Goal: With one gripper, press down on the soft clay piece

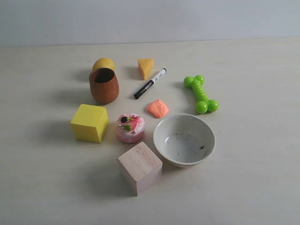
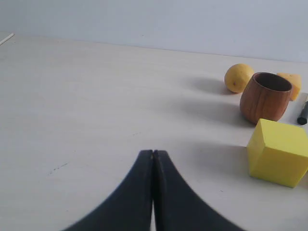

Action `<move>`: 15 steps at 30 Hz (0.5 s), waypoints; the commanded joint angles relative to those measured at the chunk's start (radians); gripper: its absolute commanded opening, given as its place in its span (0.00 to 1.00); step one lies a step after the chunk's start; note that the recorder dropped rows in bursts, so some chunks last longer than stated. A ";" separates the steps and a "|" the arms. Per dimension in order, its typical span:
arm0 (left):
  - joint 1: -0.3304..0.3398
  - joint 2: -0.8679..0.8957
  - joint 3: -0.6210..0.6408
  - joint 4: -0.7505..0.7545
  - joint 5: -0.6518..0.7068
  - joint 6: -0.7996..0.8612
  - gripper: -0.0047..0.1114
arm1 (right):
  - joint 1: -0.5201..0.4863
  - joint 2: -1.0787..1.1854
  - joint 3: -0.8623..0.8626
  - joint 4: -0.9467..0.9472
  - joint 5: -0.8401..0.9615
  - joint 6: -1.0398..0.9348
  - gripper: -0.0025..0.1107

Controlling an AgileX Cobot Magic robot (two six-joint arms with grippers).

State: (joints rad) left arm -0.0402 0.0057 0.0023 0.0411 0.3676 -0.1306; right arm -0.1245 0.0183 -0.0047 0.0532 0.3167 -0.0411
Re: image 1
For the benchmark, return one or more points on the white ceramic bowl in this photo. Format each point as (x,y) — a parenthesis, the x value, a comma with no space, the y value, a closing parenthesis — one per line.
(184,140)

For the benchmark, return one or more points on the green bone dog toy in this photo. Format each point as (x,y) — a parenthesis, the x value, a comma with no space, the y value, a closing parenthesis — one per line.
(204,104)

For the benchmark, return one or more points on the pink toy cake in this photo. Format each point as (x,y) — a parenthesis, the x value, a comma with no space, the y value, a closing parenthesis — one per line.
(130,128)

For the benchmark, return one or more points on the light wooden cube block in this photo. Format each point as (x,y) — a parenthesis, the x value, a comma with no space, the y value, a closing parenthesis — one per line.
(140,167)

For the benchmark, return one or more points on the yellow lemon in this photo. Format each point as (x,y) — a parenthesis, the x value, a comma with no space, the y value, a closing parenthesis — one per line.
(104,63)

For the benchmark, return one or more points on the yellow cheese wedge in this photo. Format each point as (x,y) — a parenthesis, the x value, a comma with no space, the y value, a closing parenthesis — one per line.
(146,67)

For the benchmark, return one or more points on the brown wooden cup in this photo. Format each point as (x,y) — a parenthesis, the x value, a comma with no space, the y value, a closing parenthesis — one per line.
(104,85)

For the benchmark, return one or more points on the orange soft clay lump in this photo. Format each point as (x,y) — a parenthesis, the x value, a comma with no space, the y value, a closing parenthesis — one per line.
(158,108)

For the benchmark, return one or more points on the black white marker pen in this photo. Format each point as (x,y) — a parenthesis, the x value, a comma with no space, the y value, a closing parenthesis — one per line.
(151,82)

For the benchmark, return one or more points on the yellow cube block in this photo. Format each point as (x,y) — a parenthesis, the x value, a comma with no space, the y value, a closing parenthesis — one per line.
(90,123)

